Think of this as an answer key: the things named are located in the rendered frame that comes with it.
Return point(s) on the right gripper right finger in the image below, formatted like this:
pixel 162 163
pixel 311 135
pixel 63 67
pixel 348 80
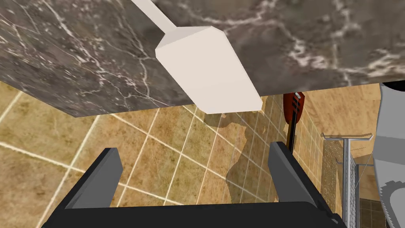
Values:
pixel 286 177

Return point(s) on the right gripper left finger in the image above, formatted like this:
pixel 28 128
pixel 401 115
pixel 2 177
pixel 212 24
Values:
pixel 98 180

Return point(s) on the grey metal rack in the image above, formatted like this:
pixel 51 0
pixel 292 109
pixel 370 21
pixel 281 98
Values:
pixel 348 171

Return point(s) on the red and black guitar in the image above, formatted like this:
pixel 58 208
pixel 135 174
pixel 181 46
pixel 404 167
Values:
pixel 293 107

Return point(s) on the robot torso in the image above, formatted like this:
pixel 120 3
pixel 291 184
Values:
pixel 390 148

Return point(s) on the marble table with white leg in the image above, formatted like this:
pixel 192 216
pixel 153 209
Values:
pixel 79 60

